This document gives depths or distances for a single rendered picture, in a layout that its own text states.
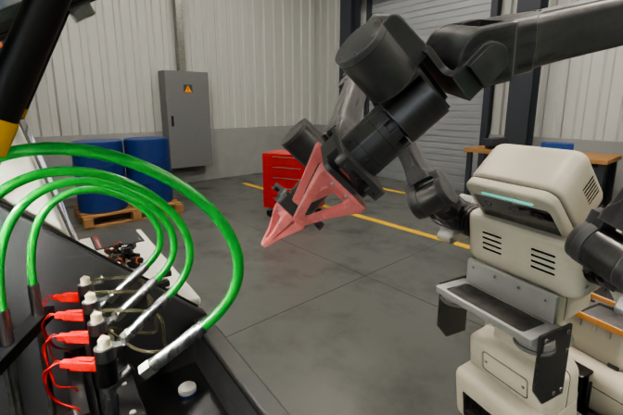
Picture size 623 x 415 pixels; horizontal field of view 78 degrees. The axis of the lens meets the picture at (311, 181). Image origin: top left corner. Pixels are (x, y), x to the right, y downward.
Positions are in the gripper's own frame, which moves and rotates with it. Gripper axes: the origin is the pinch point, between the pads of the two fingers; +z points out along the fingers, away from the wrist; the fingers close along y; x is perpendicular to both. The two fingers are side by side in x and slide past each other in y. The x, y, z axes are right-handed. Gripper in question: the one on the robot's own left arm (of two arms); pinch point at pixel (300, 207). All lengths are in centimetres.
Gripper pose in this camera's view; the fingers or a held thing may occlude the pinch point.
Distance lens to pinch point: 45.8
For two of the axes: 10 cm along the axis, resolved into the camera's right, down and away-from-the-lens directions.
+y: 0.4, 4.0, -9.2
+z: -7.1, 6.5, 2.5
